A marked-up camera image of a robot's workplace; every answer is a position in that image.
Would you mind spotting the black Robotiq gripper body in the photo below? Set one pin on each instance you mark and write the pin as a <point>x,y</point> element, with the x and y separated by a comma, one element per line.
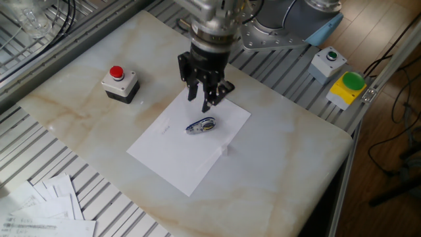
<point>208,61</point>

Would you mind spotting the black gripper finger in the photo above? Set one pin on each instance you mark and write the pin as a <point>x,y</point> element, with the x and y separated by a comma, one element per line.
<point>192,90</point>
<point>210,95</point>

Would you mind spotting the small blue white pen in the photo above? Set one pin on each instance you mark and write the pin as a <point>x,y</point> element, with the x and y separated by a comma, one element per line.
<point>202,125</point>

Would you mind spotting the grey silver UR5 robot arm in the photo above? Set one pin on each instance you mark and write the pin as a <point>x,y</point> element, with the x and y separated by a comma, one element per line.
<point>279,16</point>

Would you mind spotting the clear adhesive tape piece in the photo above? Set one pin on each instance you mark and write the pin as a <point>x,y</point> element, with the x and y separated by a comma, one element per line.
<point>225,149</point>

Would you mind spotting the red emergency stop button box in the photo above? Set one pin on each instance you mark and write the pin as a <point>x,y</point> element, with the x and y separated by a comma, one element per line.
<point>120,87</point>

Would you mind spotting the marble pattern board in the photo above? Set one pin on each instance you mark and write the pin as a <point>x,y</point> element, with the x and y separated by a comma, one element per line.
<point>279,171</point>

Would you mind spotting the grey box green button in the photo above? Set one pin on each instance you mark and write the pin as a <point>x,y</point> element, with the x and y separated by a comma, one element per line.
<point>324,67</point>

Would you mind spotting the yellow box green mushroom button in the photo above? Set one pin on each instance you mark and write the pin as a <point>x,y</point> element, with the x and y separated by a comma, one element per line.
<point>345,92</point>

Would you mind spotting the printed white paper sheet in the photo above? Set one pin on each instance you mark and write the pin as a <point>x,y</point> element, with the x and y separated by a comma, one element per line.
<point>49,228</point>
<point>64,194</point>
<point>19,200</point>

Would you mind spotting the black tripod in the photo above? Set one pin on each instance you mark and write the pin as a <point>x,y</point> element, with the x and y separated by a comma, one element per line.
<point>394,194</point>

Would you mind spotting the aluminium frame post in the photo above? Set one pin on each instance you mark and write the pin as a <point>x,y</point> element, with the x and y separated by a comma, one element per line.
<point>394,62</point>

